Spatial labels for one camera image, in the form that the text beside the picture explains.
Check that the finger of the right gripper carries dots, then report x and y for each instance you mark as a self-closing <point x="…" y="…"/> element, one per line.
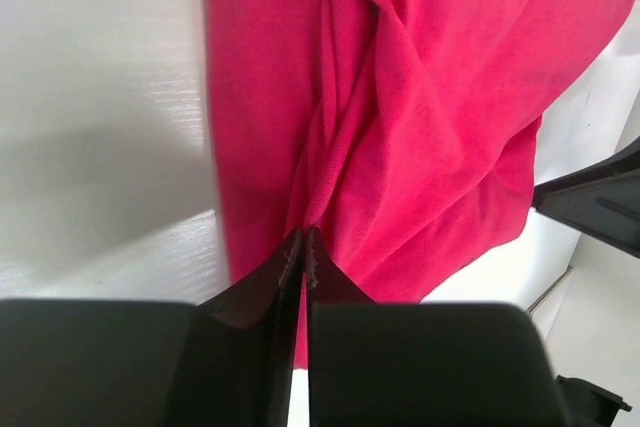
<point x="601" y="201"/>

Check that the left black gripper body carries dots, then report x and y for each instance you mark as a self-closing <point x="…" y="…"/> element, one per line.
<point x="589" y="404"/>

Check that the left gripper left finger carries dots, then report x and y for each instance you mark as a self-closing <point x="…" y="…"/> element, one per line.
<point x="225" y="362"/>

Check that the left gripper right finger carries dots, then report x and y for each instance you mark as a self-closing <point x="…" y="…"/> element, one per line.
<point x="434" y="364"/>

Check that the magenta t shirt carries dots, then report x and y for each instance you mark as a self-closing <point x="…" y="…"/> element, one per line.
<point x="405" y="130"/>

